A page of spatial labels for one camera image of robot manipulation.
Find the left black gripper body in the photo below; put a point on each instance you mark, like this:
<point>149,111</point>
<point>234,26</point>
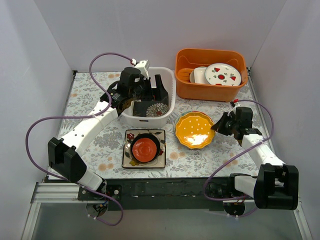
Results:
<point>149,88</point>

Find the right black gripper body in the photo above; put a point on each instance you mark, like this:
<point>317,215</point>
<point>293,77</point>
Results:
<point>227,124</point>

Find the black square floral plate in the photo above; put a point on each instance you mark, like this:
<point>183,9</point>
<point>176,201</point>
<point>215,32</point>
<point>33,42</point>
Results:
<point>150,109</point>

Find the yellow polka dot plate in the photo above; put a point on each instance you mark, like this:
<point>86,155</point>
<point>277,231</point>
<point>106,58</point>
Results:
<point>195,130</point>

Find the orange red small saucer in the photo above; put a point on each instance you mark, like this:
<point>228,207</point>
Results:
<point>144,150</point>

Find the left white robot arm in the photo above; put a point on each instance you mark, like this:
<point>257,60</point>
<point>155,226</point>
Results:
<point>65,154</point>

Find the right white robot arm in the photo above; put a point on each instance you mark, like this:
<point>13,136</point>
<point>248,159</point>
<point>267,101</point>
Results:
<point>277,184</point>

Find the white plastic bin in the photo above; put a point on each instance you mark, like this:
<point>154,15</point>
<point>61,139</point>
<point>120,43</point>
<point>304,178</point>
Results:
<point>169,83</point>

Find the round white dish in bin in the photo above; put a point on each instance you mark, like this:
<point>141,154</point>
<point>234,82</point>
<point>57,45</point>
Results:
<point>192,77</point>

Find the orange plastic bin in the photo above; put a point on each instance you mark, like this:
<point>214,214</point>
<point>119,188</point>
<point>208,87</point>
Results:
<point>190,58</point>

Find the floral table mat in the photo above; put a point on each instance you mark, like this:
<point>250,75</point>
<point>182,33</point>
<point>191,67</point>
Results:
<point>222,157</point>

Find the black bowl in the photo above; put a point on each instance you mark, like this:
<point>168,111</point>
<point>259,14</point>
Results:
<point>152,137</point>

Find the white watermelon pattern plate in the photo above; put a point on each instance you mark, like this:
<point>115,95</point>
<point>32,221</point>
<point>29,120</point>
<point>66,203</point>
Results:
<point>222,74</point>

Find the square cream floral plate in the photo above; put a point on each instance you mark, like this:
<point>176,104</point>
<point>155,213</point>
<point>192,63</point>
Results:
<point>129,162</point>

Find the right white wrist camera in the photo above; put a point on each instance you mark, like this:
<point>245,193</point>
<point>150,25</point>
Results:
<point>232,112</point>

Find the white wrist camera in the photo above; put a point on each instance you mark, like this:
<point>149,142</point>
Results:
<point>143,66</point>
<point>232,112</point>

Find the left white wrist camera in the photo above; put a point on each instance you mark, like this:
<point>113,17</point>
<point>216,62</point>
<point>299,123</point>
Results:
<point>143,66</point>

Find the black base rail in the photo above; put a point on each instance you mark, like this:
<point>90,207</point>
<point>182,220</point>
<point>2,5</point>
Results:
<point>170,193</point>

